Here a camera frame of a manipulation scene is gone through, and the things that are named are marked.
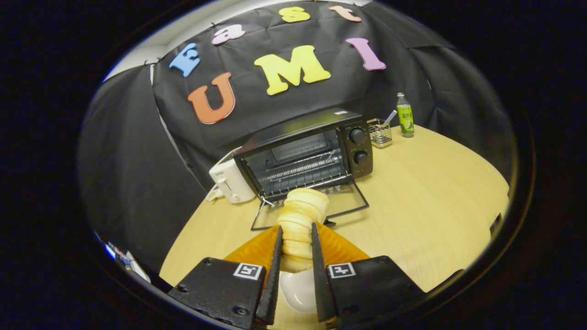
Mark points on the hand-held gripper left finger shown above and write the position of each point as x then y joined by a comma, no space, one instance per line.
274,275

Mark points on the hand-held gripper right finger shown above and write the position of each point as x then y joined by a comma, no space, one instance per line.
319,275

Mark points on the ridged yellow bread roll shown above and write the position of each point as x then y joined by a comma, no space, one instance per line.
298,220

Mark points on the black toaster oven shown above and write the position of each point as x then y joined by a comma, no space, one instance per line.
298,126

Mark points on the white slot toaster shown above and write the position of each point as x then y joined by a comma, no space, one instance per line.
231,181

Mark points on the white plate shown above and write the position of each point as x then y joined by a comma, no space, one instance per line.
298,293

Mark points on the green label drink bottle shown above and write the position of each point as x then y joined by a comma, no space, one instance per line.
405,119

